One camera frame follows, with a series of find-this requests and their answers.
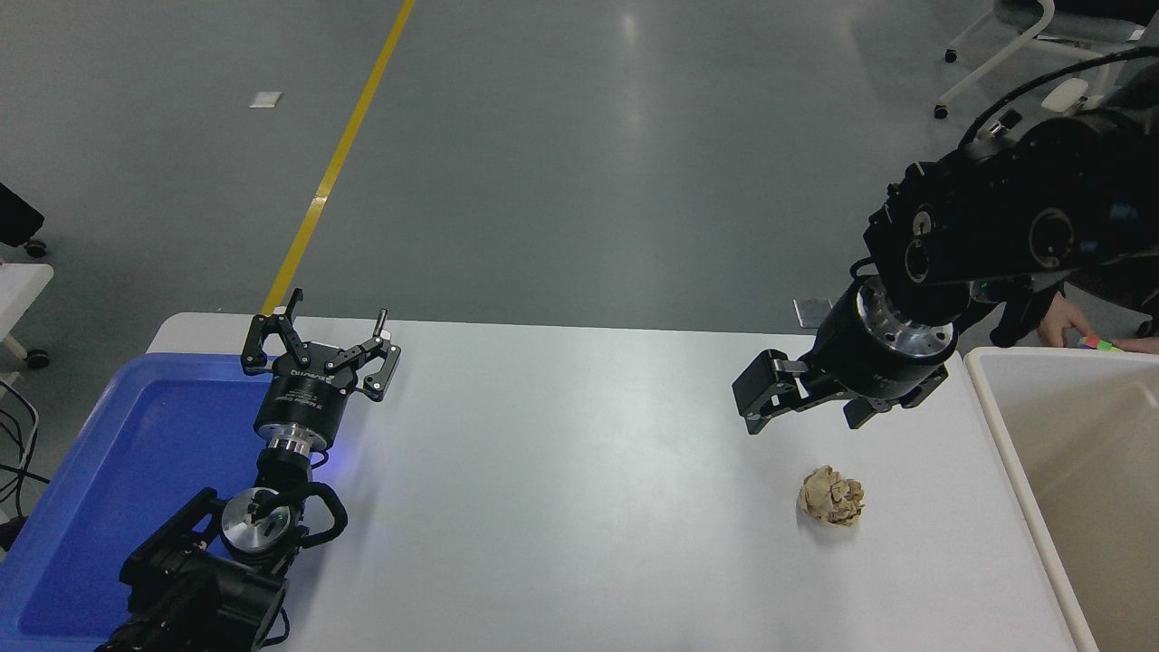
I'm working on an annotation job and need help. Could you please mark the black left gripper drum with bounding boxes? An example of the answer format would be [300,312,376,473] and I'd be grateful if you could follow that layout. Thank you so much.
[254,342,360,446]

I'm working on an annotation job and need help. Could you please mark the white office chair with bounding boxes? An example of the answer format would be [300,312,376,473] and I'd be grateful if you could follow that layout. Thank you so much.
[934,0,1159,123]

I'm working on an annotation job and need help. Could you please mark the person's right hand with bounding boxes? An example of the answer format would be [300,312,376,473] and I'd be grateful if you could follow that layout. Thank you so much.
[1039,294,1098,350]

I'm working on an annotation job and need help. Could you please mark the black loose cables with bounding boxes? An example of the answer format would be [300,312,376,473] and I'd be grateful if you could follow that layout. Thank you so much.
[0,373,44,553]

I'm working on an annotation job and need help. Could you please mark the blue plastic tray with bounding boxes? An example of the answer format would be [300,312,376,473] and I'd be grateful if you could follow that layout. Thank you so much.
[0,353,277,652]

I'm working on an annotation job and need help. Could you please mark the large pale bin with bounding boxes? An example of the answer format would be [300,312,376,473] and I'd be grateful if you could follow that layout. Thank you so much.
[963,346,1159,652]

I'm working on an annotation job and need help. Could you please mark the white wheeled side table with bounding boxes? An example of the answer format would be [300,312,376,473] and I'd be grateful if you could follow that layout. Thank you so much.
[0,262,54,370]

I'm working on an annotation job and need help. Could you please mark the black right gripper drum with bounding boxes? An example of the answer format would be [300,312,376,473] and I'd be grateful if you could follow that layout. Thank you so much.
[801,285,943,401]

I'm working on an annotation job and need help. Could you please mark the tan paper ball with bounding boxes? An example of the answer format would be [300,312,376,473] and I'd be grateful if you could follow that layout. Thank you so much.
[797,465,866,528]

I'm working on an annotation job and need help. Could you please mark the person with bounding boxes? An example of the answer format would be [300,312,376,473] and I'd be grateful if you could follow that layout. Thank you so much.
[960,63,1159,354]

